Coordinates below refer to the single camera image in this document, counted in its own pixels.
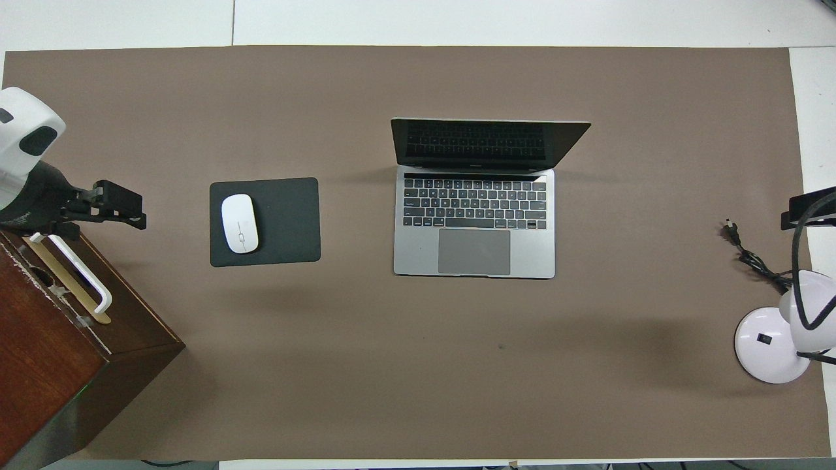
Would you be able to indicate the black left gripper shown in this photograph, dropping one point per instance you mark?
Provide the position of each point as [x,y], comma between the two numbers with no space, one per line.
[39,196]

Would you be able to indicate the grey laptop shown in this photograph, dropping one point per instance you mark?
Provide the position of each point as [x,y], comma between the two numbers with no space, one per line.
[473,251]

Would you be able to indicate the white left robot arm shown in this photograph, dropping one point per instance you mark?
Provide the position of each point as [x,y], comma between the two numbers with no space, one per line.
[23,130]

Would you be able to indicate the white computer mouse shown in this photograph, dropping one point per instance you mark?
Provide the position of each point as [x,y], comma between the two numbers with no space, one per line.
[240,223]

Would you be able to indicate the white desk lamp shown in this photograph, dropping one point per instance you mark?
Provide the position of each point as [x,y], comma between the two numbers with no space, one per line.
[767,346]

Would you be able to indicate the black mouse pad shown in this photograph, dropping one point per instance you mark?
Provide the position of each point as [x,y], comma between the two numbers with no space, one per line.
[287,222]

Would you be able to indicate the dark brown wooden box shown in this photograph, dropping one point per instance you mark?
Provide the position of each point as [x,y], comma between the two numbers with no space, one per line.
[59,365]

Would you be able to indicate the brown table mat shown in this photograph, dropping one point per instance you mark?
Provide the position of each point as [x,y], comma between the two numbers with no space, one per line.
[418,378]

